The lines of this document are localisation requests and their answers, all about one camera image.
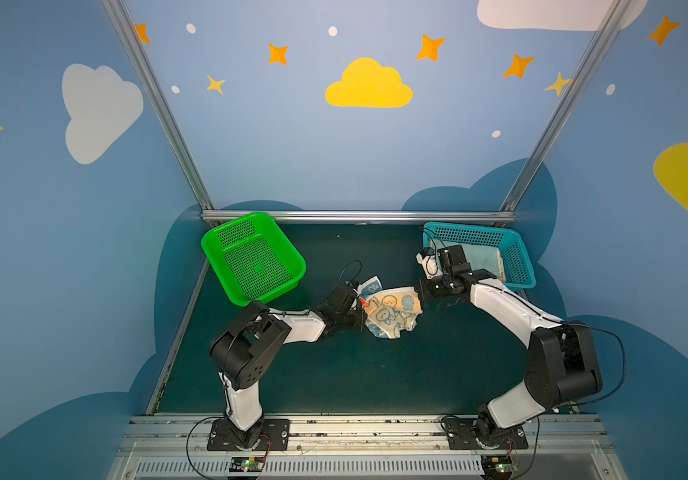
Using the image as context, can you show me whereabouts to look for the teal yellow patterned towel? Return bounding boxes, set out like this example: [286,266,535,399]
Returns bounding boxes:
[462,244,506,282]

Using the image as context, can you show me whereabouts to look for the blue bunny print towel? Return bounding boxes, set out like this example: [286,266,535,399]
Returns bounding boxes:
[358,276,423,340]

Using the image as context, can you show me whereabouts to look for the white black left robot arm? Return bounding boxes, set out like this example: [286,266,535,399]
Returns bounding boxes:
[208,280,367,444]

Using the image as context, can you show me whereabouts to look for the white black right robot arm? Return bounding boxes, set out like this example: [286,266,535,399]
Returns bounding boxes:
[416,245,603,445]

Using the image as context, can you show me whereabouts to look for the teal plastic basket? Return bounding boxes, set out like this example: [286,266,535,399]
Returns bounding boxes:
[422,222,537,291]

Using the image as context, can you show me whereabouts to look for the green plastic basket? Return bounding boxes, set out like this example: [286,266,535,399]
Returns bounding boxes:
[201,212,307,307]

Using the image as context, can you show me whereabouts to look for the left controller circuit board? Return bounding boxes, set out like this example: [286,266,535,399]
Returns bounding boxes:
[228,457,265,474]

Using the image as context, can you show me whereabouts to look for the controller circuit board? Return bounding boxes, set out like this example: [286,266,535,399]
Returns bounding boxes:
[228,457,265,474]
[481,456,516,480]

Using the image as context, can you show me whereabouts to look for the right controller circuit board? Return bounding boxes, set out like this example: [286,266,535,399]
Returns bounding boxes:
[481,456,516,480]

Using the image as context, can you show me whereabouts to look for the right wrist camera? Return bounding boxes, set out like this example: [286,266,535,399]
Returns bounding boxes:
[416,253,442,279]

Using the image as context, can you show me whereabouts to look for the horizontal aluminium frame bar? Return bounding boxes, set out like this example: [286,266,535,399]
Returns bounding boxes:
[201,209,516,224]

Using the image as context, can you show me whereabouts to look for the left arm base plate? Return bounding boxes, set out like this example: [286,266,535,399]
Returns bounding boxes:
[207,418,290,452]

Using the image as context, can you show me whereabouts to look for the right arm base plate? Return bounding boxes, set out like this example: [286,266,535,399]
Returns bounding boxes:
[440,415,529,450]

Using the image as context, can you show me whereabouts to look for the aluminium mounting rail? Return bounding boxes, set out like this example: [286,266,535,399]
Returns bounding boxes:
[108,414,627,479]

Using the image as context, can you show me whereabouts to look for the right aluminium frame post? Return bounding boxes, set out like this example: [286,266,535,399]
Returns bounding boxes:
[499,0,632,217]

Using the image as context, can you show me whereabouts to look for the aluminium frame post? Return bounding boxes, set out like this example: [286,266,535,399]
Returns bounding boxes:
[100,0,214,211]
[499,0,632,217]

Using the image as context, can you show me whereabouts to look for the left aluminium frame post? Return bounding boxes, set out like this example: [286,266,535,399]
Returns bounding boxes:
[100,0,214,211]

